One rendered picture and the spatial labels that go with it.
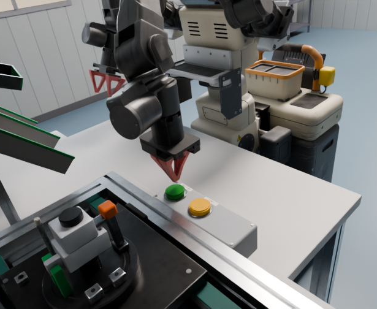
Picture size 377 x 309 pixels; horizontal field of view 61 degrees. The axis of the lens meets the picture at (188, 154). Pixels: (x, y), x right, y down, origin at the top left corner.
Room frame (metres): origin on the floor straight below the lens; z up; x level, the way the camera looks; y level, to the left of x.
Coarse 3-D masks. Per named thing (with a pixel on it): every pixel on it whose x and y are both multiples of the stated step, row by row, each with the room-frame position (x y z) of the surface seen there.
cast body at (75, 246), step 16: (80, 208) 0.33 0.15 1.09; (48, 224) 0.32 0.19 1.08; (64, 224) 0.31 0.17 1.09; (80, 224) 0.31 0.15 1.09; (64, 240) 0.29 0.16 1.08; (80, 240) 0.30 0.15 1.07; (96, 240) 0.31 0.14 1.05; (64, 256) 0.29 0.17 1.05; (80, 256) 0.30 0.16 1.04; (48, 272) 0.29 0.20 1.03
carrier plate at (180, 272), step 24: (96, 216) 0.46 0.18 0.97; (120, 216) 0.45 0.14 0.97; (144, 240) 0.38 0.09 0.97; (24, 264) 0.37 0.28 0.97; (144, 264) 0.33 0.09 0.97; (168, 264) 0.33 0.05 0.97; (192, 264) 0.32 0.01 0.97; (24, 288) 0.32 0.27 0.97; (144, 288) 0.29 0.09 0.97; (168, 288) 0.29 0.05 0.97; (192, 288) 0.29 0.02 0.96
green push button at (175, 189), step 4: (176, 184) 0.53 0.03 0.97; (168, 188) 0.51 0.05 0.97; (172, 188) 0.51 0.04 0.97; (176, 188) 0.51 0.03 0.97; (180, 188) 0.51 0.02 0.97; (184, 188) 0.51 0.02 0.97; (168, 192) 0.50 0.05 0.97; (172, 192) 0.50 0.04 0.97; (176, 192) 0.50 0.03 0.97; (180, 192) 0.50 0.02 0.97; (184, 192) 0.50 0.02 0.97; (168, 196) 0.49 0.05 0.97; (172, 196) 0.49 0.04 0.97; (176, 196) 0.49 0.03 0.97; (180, 196) 0.49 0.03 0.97
